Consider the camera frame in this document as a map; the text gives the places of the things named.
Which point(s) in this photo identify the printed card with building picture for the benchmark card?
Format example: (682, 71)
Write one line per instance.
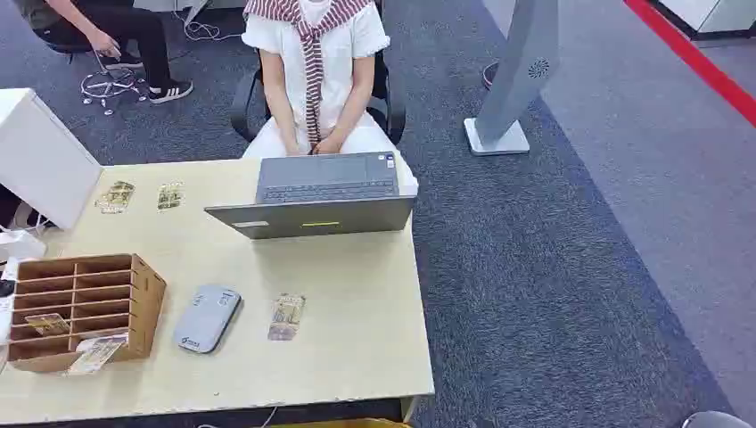
(48, 324)
(94, 356)
(170, 195)
(116, 196)
(287, 316)

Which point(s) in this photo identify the grey open laptop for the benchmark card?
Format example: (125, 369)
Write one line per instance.
(319, 204)

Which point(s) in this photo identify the grey card reader device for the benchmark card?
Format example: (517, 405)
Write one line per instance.
(207, 319)

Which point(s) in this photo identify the seated person at desk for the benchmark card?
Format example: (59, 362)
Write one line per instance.
(322, 77)

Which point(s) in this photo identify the red floor tape strip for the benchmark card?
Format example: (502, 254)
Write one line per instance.
(691, 56)

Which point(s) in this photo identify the pale wooden desk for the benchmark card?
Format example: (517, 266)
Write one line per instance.
(236, 331)

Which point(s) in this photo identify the grey kiosk stand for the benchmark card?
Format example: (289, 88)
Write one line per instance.
(517, 77)

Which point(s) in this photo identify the black office chair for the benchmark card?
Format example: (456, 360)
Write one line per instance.
(390, 100)

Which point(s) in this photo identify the chrome chair base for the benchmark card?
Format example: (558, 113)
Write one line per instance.
(109, 85)

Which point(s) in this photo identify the wooden card slot box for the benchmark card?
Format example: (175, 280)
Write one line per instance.
(82, 307)

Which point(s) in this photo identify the grey rounded robot part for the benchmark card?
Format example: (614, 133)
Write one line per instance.
(714, 420)

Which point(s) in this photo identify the person in dark trousers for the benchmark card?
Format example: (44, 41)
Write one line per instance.
(112, 35)

